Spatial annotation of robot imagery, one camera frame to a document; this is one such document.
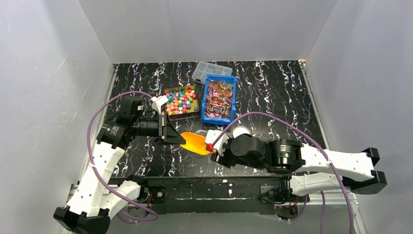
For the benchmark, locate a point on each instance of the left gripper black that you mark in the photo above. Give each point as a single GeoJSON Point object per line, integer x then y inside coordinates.
{"type": "Point", "coordinates": [162, 127]}

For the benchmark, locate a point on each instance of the yellow plastic scoop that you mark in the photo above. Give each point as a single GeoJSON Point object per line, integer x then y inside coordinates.
{"type": "Point", "coordinates": [195, 143]}

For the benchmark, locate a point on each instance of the tin tray of star candies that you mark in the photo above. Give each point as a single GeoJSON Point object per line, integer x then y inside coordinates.
{"type": "Point", "coordinates": [183, 103]}

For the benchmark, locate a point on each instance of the blue bin of lollipops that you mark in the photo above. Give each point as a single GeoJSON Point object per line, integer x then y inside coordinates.
{"type": "Point", "coordinates": [219, 99]}

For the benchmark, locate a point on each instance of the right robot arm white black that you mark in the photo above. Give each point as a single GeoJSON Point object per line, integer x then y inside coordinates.
{"type": "Point", "coordinates": [303, 168]}

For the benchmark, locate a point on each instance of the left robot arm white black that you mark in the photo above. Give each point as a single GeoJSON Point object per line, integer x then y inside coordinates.
{"type": "Point", "coordinates": [95, 203]}

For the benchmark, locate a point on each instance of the white round jar lid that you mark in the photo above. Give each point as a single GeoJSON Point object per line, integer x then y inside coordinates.
{"type": "Point", "coordinates": [240, 130]}

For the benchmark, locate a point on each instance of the clear plastic compartment box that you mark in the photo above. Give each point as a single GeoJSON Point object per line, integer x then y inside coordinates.
{"type": "Point", "coordinates": [204, 68]}

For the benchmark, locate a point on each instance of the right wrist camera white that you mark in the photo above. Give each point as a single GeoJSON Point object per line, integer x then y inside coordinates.
{"type": "Point", "coordinates": [212, 135]}

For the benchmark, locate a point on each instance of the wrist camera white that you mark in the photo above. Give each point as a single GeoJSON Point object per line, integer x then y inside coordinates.
{"type": "Point", "coordinates": [212, 135]}
{"type": "Point", "coordinates": [158, 102]}

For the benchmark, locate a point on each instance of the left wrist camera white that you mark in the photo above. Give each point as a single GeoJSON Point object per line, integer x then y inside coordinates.
{"type": "Point", "coordinates": [158, 102]}

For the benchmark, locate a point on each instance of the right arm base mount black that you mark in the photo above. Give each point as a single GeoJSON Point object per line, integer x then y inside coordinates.
{"type": "Point", "coordinates": [285, 205]}

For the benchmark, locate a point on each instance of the aluminium frame rail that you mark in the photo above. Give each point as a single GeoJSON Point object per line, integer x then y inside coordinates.
{"type": "Point", "coordinates": [237, 192]}

